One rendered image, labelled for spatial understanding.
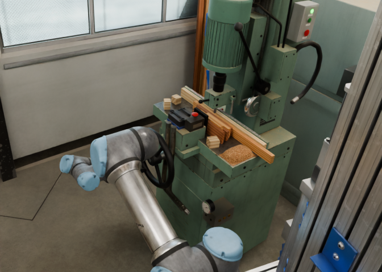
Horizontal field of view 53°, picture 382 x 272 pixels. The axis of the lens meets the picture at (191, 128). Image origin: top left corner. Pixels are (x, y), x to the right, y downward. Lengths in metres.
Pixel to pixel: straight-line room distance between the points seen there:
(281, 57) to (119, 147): 0.87
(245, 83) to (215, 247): 0.92
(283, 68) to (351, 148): 0.98
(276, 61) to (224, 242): 0.91
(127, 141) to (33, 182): 1.81
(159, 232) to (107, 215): 1.55
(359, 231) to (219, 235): 0.42
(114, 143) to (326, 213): 0.62
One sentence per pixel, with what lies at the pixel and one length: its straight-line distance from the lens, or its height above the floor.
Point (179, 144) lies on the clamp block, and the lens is 1.70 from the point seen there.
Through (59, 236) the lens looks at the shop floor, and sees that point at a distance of 2.55.
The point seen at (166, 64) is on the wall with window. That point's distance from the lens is 3.27.
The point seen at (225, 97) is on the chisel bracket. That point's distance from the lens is 1.81.
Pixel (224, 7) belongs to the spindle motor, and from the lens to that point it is 1.57.
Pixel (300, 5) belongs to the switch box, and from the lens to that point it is 1.77.
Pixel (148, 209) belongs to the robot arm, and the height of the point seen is 1.10.
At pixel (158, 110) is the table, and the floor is 0.89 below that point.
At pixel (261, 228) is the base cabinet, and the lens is 2.44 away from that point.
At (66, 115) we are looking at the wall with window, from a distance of 2.98.
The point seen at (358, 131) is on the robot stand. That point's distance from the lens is 0.81.
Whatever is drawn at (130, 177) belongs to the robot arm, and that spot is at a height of 1.14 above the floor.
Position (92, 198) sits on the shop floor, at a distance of 2.75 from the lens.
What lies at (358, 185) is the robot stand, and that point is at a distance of 0.84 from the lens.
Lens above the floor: 1.89
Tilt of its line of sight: 33 degrees down
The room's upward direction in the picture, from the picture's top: 6 degrees clockwise
